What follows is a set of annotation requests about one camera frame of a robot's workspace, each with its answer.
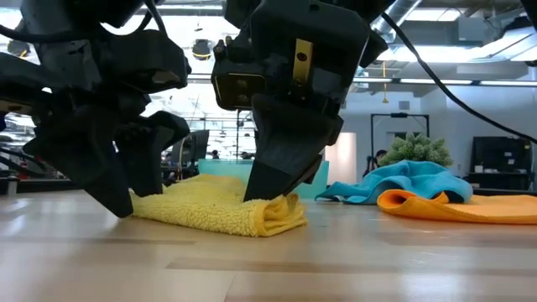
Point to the black rectangular frame stand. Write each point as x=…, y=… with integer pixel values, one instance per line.
x=398, y=115

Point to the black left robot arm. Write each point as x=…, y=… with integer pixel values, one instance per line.
x=63, y=17

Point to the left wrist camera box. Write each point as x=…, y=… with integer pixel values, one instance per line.
x=147, y=63

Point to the long ceiling light bar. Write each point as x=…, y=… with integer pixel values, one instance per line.
x=440, y=81

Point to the black ceiling dome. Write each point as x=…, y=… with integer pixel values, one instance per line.
x=19, y=48
x=201, y=49

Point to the orange microfiber towel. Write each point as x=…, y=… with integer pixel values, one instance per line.
x=461, y=209

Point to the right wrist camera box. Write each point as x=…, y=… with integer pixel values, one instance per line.
x=237, y=88

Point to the artificial green potted plant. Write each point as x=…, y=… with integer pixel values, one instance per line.
x=415, y=149

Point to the person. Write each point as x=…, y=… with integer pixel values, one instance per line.
x=376, y=161

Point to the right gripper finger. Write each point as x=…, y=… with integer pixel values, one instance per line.
x=312, y=172
x=289, y=147

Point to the black storage cabinet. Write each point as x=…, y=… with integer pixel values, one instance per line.
x=501, y=159

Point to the yellow microfiber towel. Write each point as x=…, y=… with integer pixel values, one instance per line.
x=210, y=205

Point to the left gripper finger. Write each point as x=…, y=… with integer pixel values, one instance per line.
x=151, y=142
x=92, y=159

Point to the blue microfiber towel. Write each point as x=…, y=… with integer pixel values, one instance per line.
x=411, y=178

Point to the dark background monitor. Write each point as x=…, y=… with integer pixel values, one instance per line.
x=195, y=147

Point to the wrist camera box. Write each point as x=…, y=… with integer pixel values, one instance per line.
x=147, y=63
x=237, y=88

